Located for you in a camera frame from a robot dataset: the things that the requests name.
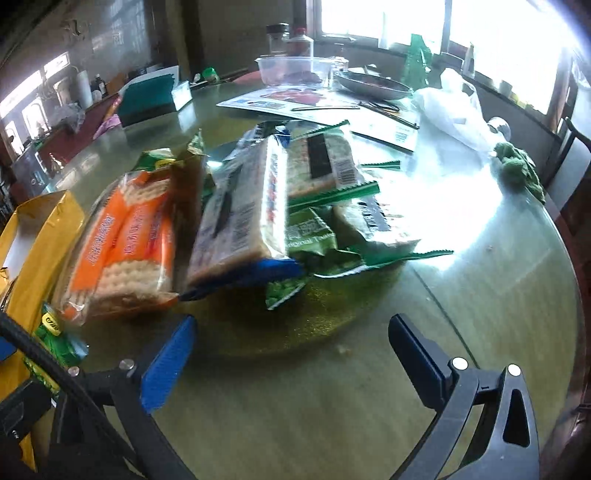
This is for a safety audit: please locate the white paper roll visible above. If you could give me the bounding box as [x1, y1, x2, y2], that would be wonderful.
[74, 69, 94, 110]

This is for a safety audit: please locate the blue-edged cracker packet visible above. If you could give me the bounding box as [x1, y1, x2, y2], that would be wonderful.
[184, 134, 306, 302]

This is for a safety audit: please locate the clear plastic container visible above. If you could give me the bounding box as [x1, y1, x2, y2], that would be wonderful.
[256, 55, 336, 88]

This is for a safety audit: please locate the green yellow snack packet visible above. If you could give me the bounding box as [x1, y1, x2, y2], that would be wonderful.
[134, 148, 179, 173]

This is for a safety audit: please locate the olive round mat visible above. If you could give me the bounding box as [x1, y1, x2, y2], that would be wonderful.
[198, 272, 419, 363]

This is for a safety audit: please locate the green cloth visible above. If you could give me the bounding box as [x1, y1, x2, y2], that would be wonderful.
[493, 141, 547, 205]

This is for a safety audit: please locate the pink cloth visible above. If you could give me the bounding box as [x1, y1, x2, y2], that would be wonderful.
[93, 114, 122, 140]

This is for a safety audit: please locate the teal tissue box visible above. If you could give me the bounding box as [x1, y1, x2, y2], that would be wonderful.
[117, 66, 193, 128]

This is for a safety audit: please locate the printed paper leaflet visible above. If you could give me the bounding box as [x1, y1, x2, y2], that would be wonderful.
[216, 84, 422, 154]

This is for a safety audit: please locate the black cable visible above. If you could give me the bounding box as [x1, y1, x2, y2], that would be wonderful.
[0, 313, 141, 480]

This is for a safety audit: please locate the orange cracker packet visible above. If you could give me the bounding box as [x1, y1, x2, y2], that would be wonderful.
[52, 170, 182, 325]

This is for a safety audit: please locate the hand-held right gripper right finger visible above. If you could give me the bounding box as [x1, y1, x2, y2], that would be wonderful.
[389, 314, 541, 480]

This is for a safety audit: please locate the white plastic bag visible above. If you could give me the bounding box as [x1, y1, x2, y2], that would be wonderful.
[412, 67, 494, 154]

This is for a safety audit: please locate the yellow cardboard box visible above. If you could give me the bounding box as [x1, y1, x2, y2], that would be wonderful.
[0, 189, 89, 472]

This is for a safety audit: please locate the metal plate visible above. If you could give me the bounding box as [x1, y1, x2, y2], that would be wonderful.
[334, 71, 415, 100]

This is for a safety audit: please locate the clear glass bottle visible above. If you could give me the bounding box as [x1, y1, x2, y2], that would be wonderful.
[288, 28, 315, 58]

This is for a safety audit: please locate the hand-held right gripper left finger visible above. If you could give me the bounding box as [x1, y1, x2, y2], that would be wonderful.
[67, 315, 198, 480]

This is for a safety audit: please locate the green packet yellow logo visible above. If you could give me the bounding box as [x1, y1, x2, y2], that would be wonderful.
[25, 302, 89, 398]

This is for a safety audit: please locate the gold foil snack packet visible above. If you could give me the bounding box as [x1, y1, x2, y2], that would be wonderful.
[171, 131, 216, 223]

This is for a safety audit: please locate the wooden chair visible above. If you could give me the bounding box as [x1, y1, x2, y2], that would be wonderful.
[539, 117, 591, 223]

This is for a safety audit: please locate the glass jar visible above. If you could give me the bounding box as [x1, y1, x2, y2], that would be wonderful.
[265, 23, 292, 58]

